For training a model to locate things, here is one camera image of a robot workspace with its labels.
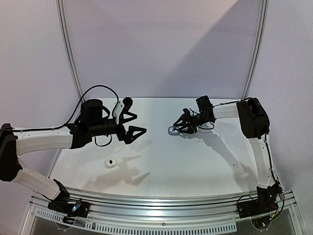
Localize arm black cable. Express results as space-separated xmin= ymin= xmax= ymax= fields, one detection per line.
xmin=12 ymin=85 xmax=120 ymax=147
xmin=195 ymin=99 xmax=286 ymax=221

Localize white earbud charging case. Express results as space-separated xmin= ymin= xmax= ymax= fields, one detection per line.
xmin=105 ymin=158 xmax=118 ymax=169

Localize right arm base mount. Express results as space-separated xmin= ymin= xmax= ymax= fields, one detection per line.
xmin=236 ymin=195 xmax=279 ymax=218

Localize purple earbud charging case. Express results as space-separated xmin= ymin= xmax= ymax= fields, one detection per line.
xmin=168 ymin=126 xmax=180 ymax=136

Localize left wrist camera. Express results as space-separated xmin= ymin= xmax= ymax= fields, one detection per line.
xmin=112 ymin=97 xmax=133 ymax=125

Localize left aluminium frame post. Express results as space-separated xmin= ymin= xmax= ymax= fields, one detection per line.
xmin=56 ymin=0 xmax=83 ymax=98

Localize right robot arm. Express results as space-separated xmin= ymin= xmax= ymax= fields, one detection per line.
xmin=168 ymin=95 xmax=282 ymax=213

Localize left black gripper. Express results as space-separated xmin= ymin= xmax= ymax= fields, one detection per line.
xmin=89 ymin=112 xmax=146 ymax=143

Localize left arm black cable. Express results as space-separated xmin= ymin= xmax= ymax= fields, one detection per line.
xmin=12 ymin=85 xmax=120 ymax=147

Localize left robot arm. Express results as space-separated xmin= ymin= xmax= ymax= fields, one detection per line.
xmin=0 ymin=97 xmax=147 ymax=212

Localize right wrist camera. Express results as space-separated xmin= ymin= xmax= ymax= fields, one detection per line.
xmin=196 ymin=95 xmax=213 ymax=113

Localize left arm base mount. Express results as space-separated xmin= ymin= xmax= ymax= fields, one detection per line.
xmin=47 ymin=198 xmax=91 ymax=218

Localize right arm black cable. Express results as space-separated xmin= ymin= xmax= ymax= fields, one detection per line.
xmin=195 ymin=99 xmax=286 ymax=221

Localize right aluminium frame post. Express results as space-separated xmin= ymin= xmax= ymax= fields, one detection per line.
xmin=241 ymin=0 xmax=269 ymax=99

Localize aluminium frame post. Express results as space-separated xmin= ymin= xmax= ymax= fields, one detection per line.
xmin=56 ymin=0 xmax=83 ymax=98
xmin=241 ymin=0 xmax=269 ymax=99

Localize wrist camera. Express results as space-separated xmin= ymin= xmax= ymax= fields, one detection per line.
xmin=112 ymin=97 xmax=133 ymax=125
xmin=196 ymin=95 xmax=213 ymax=113

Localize aluminium front rail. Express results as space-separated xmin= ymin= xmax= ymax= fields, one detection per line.
xmin=21 ymin=188 xmax=306 ymax=235

